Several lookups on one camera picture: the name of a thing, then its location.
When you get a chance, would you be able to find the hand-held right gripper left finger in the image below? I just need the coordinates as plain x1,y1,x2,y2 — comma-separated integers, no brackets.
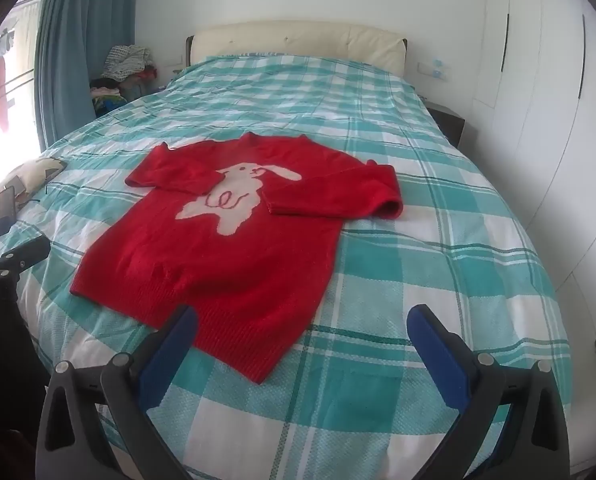
34,304,201,480

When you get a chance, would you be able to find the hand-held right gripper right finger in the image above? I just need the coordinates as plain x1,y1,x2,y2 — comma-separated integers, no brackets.
407,304,571,480

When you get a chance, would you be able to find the red sweater with white dog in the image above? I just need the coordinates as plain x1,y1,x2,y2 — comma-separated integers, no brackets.
69,131,404,385

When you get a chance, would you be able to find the pile of clothes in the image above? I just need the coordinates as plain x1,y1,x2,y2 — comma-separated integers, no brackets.
89,44,158,111

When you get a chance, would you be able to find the patterned cream cushion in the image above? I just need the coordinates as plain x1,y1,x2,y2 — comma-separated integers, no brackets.
0,156,68,211

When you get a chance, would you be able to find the teal plaid bedspread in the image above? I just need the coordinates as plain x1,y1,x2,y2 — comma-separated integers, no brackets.
0,52,574,480

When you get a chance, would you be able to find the window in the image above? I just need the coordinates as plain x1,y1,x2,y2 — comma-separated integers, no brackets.
0,0,41,221

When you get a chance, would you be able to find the teal curtain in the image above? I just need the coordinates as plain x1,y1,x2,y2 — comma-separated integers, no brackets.
34,0,139,153

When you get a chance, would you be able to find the dark nightstand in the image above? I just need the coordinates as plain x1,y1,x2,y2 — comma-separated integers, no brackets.
424,101,466,148

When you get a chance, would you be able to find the white wardrobe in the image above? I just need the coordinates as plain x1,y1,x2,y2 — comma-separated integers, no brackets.
470,0,596,480

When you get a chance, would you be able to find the cream padded headboard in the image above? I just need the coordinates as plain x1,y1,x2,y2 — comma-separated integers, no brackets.
185,21,409,78

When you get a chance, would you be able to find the white wall socket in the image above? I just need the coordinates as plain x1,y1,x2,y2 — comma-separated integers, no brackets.
418,59,451,81

